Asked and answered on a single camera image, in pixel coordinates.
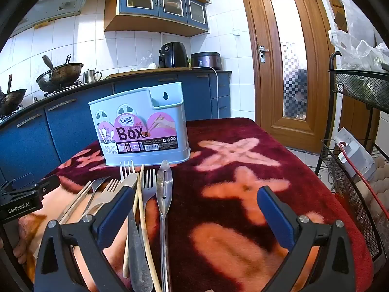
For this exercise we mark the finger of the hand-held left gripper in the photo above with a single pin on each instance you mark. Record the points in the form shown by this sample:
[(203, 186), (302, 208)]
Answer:
[(18, 181), (48, 184)]

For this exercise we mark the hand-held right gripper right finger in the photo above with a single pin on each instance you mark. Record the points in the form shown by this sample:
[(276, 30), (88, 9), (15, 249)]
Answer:
[(275, 219)]

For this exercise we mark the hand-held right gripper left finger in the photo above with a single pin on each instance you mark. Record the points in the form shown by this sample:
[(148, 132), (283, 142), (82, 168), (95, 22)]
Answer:
[(117, 216)]

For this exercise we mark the beige chopstick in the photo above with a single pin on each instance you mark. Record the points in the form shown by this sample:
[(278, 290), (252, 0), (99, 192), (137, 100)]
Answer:
[(80, 193), (76, 202)]

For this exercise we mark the steel table knife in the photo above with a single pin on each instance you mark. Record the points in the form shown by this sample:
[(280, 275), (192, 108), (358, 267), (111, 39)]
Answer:
[(138, 249)]

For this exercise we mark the steel slotted utensil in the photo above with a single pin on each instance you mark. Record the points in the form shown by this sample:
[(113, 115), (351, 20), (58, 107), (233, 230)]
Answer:
[(164, 194)]

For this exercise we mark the light blue utensil holder box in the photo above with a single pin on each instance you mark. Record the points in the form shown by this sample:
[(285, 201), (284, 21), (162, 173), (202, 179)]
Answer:
[(136, 112)]

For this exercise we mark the person's left hand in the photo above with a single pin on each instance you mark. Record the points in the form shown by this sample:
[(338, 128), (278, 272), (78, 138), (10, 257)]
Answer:
[(22, 251)]

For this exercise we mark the blue base cabinets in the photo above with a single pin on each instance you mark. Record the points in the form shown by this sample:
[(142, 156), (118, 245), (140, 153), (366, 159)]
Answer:
[(67, 127)]

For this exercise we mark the small blackened wok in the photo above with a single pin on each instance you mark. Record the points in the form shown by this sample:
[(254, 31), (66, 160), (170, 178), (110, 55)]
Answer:
[(12, 99)]

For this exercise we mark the gas stove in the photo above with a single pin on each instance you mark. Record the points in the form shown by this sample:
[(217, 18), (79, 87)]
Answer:
[(60, 92)]

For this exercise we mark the white power strip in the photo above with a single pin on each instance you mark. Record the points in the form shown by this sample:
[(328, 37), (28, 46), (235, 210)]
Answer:
[(355, 155)]

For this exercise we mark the large blackened wok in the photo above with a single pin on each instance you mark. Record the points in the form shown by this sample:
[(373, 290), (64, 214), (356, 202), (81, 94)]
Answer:
[(59, 77)]

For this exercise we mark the wooden door with glass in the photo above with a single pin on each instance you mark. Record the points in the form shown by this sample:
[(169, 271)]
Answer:
[(261, 112)]

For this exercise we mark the pile of eggs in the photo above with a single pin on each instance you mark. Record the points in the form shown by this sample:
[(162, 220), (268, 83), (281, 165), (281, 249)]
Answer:
[(380, 188)]

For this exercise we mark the steel kettle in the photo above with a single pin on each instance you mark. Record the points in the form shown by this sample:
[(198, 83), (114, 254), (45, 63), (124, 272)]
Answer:
[(90, 76)]

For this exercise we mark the wooden cutting board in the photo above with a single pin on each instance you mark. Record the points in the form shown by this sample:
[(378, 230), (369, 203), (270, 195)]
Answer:
[(136, 73)]

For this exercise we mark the clear plastic bag with bowls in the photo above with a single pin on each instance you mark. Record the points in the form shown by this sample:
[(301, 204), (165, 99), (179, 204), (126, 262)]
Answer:
[(146, 64)]

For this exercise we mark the black air fryer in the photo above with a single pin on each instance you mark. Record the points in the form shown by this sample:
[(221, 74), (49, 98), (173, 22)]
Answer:
[(173, 54)]

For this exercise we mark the dark rice cooker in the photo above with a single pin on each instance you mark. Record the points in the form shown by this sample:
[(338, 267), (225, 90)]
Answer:
[(205, 60)]

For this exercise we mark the clear plastic bag of vegetables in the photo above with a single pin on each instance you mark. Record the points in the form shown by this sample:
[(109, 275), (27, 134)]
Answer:
[(358, 51)]

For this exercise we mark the white plastic bag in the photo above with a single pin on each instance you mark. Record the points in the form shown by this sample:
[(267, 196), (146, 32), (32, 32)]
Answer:
[(355, 15)]

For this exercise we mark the wooden niche shelf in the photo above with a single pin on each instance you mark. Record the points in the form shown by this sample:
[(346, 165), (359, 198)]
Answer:
[(331, 0)]

